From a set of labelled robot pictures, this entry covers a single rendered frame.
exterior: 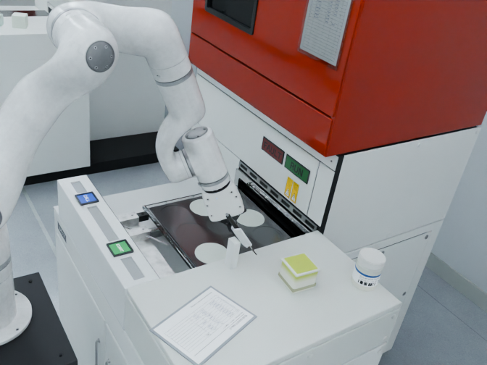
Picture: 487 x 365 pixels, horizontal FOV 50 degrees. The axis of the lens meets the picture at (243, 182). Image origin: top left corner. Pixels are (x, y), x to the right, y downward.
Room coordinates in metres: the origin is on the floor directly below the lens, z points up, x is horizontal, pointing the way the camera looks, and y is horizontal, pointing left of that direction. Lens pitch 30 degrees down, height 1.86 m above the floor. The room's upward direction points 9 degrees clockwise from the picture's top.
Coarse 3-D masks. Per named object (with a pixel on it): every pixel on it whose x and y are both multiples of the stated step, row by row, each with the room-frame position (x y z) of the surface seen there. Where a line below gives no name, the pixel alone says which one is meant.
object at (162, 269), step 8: (144, 240) 1.25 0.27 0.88; (144, 248) 1.21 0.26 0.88; (152, 248) 1.22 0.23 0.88; (152, 256) 1.18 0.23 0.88; (160, 256) 1.18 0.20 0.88; (152, 264) 1.14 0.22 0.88; (160, 264) 1.15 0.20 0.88; (168, 264) 1.16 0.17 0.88; (160, 272) 1.12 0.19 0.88; (168, 272) 1.12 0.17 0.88
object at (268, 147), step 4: (264, 140) 1.59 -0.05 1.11; (264, 144) 1.58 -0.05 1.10; (268, 144) 1.57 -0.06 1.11; (264, 148) 1.58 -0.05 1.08; (268, 148) 1.56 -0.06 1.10; (272, 148) 1.55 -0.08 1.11; (276, 148) 1.53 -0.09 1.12; (268, 152) 1.56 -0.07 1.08; (272, 152) 1.54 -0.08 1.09; (276, 152) 1.53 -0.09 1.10; (280, 152) 1.51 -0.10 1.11; (272, 156) 1.54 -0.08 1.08; (276, 156) 1.53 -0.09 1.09; (280, 156) 1.51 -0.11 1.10; (280, 160) 1.51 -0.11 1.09
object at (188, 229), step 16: (240, 192) 1.58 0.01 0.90; (160, 208) 1.40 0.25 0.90; (176, 208) 1.42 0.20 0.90; (256, 208) 1.49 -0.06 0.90; (176, 224) 1.33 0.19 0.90; (192, 224) 1.34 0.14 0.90; (208, 224) 1.36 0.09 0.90; (224, 224) 1.37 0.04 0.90; (240, 224) 1.38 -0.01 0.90; (272, 224) 1.41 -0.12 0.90; (176, 240) 1.25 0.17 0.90; (192, 240) 1.26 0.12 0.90; (208, 240) 1.27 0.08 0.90; (224, 240) 1.28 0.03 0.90; (256, 240) 1.31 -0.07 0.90; (272, 240) 1.32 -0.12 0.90; (192, 256) 1.18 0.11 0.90
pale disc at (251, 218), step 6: (246, 210) 1.47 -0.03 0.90; (252, 210) 1.48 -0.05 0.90; (240, 216) 1.43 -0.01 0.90; (246, 216) 1.44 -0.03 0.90; (252, 216) 1.44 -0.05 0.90; (258, 216) 1.45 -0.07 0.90; (240, 222) 1.39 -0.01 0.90; (246, 222) 1.40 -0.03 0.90; (252, 222) 1.40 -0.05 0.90; (258, 222) 1.41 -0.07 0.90
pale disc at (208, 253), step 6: (198, 246) 1.23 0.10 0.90; (204, 246) 1.24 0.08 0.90; (210, 246) 1.24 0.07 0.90; (216, 246) 1.25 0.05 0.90; (222, 246) 1.25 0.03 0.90; (198, 252) 1.21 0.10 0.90; (204, 252) 1.21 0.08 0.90; (210, 252) 1.22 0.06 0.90; (216, 252) 1.22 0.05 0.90; (222, 252) 1.22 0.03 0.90; (198, 258) 1.18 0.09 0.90; (204, 258) 1.19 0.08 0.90; (210, 258) 1.19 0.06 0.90; (216, 258) 1.19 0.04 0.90; (222, 258) 1.20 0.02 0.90
